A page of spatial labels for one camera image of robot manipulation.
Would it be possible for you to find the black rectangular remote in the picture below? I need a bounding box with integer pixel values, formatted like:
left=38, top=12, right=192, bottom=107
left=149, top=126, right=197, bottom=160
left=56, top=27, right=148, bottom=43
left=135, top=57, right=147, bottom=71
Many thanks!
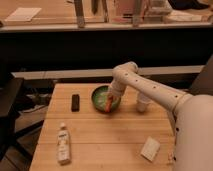
left=71, top=94, right=80, bottom=112

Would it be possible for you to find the white paper sheet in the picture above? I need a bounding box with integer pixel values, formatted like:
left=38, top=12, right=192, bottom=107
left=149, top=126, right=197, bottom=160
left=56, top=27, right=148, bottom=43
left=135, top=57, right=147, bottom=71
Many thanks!
left=5, top=7, right=41, bottom=22

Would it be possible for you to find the green ceramic bowl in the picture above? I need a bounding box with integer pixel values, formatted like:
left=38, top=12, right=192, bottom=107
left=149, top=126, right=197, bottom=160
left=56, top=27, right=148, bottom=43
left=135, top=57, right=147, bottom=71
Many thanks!
left=91, top=85, right=121, bottom=113

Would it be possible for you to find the white paper cup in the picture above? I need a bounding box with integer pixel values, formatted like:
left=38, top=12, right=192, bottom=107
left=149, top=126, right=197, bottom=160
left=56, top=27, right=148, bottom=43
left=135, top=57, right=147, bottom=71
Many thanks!
left=136, top=93, right=151, bottom=112

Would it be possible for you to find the white lotion bottle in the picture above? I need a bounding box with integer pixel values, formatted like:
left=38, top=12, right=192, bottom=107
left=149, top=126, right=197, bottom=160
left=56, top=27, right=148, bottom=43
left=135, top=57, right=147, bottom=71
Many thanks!
left=57, top=123, right=71, bottom=165

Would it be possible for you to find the black chair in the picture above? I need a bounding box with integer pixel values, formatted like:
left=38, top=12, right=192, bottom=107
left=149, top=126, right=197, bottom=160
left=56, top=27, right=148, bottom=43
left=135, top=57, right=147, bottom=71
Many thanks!
left=0, top=78, right=44, bottom=161

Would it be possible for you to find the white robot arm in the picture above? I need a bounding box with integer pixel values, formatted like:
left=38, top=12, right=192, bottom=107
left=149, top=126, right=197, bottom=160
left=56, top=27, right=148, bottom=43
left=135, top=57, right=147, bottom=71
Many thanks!
left=109, top=62, right=213, bottom=171

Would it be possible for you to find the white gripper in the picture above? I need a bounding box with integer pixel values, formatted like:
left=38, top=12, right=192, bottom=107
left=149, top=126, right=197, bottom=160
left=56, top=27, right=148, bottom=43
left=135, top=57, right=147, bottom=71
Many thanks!
left=108, top=81, right=126, bottom=101

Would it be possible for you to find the white folded napkin packet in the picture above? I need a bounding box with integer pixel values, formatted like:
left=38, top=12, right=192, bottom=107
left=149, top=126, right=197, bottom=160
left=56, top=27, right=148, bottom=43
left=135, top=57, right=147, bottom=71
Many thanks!
left=140, top=137, right=160, bottom=162

